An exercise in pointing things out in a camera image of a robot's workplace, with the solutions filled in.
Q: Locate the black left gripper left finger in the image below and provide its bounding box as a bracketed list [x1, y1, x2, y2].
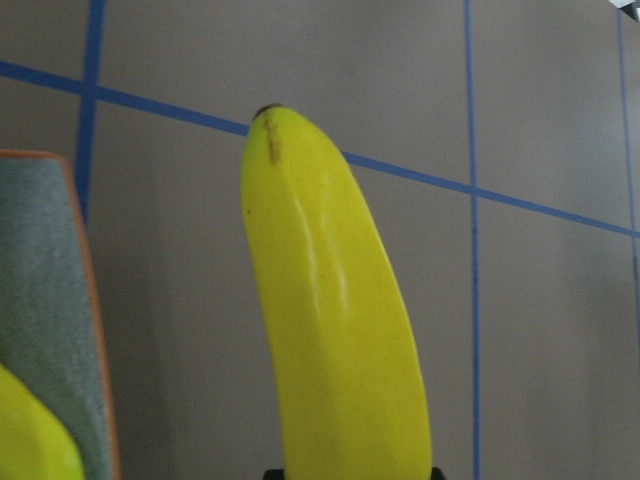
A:
[263, 469, 285, 480]

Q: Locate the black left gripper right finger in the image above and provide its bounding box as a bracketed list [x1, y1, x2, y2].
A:
[430, 467, 445, 480]

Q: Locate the yellow banana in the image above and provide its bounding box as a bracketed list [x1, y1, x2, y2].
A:
[241, 104, 432, 479]
[1, 367, 85, 479]

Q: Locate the grey square plate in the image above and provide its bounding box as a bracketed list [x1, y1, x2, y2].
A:
[1, 150, 121, 479]

